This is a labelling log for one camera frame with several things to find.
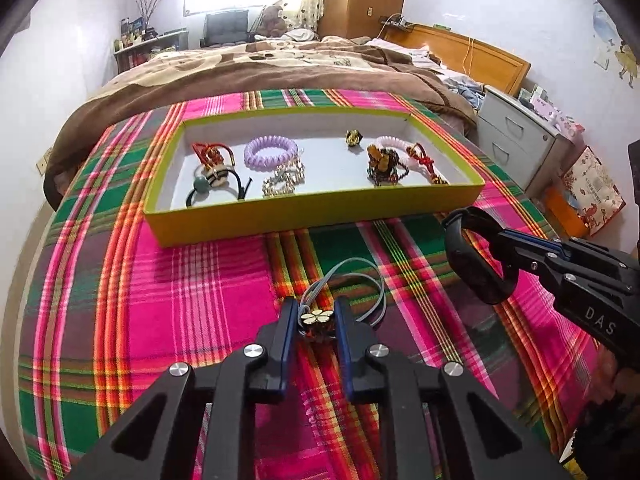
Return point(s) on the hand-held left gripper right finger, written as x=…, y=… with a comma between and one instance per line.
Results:
x=344, y=347

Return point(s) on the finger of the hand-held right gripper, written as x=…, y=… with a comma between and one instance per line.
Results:
x=530, y=265
x=530, y=245

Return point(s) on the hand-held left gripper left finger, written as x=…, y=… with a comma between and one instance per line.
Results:
x=285, y=340

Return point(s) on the black bangle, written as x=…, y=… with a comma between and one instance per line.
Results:
x=465, y=265

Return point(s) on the yellow-green cardboard box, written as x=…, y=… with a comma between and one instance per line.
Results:
x=300, y=215

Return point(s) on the small gold black charm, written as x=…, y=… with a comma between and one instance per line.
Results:
x=353, y=137

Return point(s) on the person's right forearm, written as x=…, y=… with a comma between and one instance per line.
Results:
x=610, y=445

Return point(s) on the person's right hand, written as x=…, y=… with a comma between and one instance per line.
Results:
x=617, y=387

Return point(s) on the orange box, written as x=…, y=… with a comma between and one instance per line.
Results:
x=562, y=205

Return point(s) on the red white gift bag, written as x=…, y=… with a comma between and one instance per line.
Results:
x=595, y=192

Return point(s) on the grey drawer cabinet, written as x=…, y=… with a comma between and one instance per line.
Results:
x=515, y=135

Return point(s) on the pink boxes on cabinet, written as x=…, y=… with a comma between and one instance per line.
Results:
x=550, y=112

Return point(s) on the pink green plaid bedsheet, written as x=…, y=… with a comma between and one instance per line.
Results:
x=125, y=310

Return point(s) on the pile of clothes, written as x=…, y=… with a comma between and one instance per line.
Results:
x=450, y=80

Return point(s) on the wooden headboard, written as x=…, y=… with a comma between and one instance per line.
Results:
x=490, y=62

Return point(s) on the power strip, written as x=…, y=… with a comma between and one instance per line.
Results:
x=397, y=21

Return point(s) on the brown patterned blanket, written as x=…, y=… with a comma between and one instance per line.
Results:
x=150, y=90

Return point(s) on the white pillow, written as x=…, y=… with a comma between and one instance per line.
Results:
x=300, y=35

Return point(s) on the brown teddy bear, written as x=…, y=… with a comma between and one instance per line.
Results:
x=274, y=22

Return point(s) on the black chair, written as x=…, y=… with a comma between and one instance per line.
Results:
x=225, y=27

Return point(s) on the white shelf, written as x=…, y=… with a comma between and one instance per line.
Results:
x=150, y=50

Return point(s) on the row of bottles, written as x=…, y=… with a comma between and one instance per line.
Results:
x=137, y=35

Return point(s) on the dry branches in vase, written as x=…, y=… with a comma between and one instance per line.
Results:
x=150, y=5

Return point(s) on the wall stickers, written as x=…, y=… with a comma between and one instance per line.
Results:
x=622, y=55

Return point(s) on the wall socket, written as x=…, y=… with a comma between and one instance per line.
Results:
x=45, y=160

